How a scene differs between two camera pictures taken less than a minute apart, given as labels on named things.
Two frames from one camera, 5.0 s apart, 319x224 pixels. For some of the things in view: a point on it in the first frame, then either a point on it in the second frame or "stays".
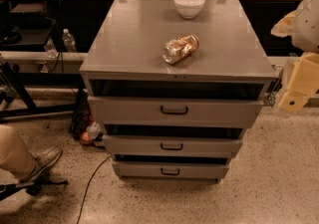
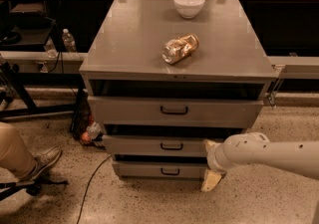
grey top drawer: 175,112 stays
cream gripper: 307,24 to 214,160
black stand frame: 43,81 stays
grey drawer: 177,146 stays
